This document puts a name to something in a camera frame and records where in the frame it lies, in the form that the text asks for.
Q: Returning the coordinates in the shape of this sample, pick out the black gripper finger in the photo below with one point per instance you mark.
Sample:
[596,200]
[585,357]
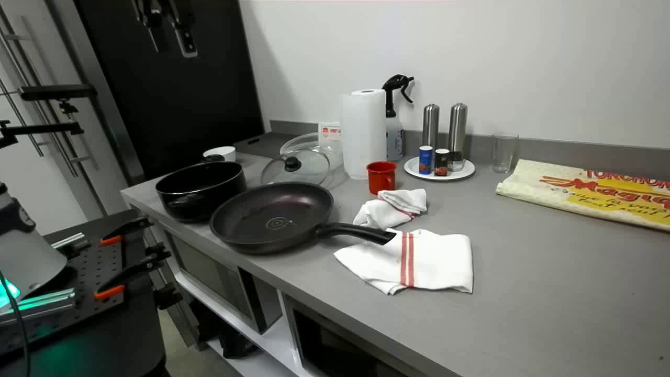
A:
[156,27]
[186,34]

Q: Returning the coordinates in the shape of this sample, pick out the red cup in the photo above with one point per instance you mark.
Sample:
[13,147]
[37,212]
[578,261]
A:
[381,178]

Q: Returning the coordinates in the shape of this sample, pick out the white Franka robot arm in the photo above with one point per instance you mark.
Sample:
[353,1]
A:
[28,258]

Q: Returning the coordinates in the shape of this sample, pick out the small white bowl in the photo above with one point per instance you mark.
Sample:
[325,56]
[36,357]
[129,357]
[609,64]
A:
[221,153]

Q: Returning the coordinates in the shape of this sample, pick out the black cooking pot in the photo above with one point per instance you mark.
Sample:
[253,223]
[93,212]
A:
[201,193]

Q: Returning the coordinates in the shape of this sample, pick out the white box with red label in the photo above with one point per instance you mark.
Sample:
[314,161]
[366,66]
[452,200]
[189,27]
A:
[328,133]

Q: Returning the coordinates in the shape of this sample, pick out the glass pot lid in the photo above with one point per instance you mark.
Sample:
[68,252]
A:
[328,149]

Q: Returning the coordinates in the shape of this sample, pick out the glass lid with black knob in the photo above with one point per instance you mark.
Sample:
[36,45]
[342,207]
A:
[311,170]

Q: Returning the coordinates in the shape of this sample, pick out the black frying pan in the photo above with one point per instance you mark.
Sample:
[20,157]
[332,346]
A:
[272,215]

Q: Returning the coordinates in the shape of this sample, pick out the white paper towel roll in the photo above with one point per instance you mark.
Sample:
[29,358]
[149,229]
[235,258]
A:
[362,133]

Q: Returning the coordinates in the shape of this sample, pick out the black orange-tipped clamp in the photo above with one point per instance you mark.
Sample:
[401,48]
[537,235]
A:
[126,231]
[133,270]

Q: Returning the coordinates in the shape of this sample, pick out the small grey metal block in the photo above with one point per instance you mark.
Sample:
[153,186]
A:
[68,240]

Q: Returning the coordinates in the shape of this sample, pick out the spray bottle with black head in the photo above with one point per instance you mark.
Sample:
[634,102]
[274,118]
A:
[393,138]

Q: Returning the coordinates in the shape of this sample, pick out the dark built-in appliance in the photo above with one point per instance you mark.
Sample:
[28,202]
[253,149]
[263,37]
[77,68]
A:
[215,274]
[335,347]

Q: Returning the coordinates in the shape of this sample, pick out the short steel grinder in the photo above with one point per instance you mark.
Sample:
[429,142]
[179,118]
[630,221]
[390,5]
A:
[429,125]

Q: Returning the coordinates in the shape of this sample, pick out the crumpled white red-striped towel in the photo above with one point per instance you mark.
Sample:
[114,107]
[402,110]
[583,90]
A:
[390,207]

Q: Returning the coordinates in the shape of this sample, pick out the blue capped spice jar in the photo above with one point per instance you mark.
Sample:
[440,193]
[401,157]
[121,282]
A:
[425,159]

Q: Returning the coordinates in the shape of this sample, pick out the dark spice jar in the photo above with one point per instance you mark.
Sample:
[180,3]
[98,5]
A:
[442,161]

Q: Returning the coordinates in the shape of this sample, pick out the tall steel grinder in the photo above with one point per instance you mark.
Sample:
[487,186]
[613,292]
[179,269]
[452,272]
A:
[456,128]

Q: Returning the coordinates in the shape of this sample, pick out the white round plate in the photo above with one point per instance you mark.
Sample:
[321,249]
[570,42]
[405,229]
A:
[461,171]

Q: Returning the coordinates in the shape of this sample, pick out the black breadboard table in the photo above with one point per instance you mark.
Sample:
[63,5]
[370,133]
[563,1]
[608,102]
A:
[104,335]

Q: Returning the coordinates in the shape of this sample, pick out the flat white red-striped towel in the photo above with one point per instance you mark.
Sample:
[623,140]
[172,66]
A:
[425,261]

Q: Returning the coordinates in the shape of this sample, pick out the clear drinking glass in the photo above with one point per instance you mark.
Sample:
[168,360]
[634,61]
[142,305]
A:
[505,155]

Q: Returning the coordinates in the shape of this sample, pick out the yellow printed bag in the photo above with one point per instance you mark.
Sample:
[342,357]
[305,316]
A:
[586,194]

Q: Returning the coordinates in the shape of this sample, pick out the black camera stand bar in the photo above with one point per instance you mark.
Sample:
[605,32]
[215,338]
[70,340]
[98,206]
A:
[55,90]

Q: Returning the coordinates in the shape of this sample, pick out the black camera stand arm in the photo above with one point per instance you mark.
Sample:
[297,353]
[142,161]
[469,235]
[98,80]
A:
[42,128]

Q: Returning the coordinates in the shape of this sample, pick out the aluminium rail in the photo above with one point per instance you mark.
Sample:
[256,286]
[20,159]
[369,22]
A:
[42,301]

